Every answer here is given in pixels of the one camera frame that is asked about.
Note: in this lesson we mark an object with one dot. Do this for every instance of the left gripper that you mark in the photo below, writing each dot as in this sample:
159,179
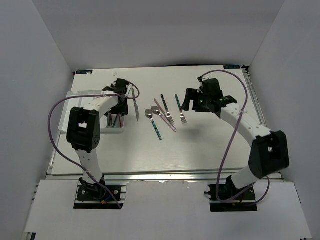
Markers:
122,111

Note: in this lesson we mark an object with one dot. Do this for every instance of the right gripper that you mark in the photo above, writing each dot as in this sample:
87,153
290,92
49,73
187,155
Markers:
192,94

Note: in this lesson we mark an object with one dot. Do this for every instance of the teal chopstick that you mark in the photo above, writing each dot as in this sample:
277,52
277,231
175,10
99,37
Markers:
109,119
115,121

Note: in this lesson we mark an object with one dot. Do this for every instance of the teal handled fork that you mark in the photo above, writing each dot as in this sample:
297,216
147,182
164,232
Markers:
182,116

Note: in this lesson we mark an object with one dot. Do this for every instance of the black handled fork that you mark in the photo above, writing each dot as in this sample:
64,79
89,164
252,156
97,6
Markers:
168,115

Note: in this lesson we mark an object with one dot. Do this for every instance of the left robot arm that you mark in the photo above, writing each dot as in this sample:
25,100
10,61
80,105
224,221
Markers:
84,126

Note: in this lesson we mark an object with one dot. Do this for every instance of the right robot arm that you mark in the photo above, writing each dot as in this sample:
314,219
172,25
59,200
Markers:
269,149

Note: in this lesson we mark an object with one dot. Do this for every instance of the white divided plastic tray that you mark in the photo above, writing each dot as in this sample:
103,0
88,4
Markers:
84,102

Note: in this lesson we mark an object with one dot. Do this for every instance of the right blue table label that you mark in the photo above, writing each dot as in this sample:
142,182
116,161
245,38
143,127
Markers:
231,67

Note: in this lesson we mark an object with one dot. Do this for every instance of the blue table label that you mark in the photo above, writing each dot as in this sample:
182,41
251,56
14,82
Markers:
83,72
231,67

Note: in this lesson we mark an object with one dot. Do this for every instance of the left blue table label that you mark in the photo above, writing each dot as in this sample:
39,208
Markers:
83,72

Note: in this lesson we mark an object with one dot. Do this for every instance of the black handled table knife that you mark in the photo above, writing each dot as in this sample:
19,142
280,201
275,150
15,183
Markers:
135,105

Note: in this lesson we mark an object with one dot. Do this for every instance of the teal handled spoon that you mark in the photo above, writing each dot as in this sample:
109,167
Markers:
149,114

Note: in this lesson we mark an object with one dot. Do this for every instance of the pink handled spoon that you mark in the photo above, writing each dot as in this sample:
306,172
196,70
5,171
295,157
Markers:
156,110

